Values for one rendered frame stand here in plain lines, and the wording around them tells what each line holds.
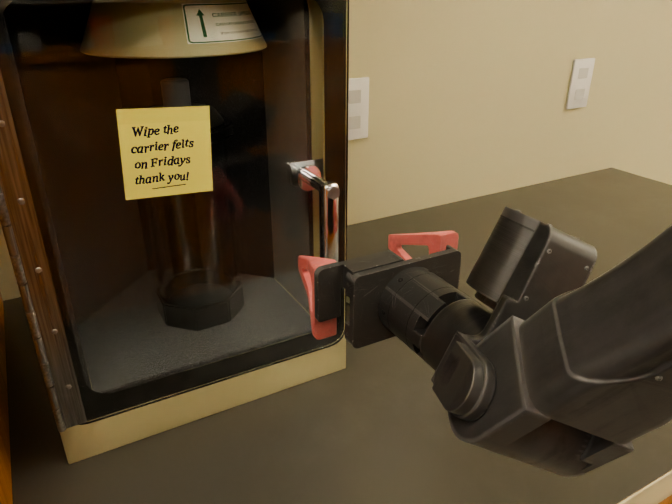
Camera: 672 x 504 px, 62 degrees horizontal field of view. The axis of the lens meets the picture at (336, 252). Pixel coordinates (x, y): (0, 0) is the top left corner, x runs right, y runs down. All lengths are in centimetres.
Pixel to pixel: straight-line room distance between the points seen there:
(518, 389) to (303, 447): 36
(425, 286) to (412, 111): 79
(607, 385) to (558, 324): 4
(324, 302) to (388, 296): 5
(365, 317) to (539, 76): 104
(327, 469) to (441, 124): 82
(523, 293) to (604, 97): 128
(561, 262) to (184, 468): 42
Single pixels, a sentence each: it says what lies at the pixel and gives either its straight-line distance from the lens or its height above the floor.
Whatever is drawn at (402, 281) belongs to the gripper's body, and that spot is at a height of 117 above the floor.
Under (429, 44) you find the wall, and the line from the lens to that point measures 118.
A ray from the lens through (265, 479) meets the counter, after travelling 59.
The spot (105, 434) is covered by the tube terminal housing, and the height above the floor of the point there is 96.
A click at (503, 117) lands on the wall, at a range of 135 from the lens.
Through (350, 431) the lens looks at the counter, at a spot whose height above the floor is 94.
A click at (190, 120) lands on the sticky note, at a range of 51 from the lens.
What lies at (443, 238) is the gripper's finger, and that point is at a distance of 49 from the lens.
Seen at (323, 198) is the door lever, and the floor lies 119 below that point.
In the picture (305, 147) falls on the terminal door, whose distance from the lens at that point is 55.
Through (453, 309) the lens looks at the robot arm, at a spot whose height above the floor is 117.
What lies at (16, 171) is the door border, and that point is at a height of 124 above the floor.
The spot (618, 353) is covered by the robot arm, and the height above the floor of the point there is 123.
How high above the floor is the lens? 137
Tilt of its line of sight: 25 degrees down
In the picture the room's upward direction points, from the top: straight up
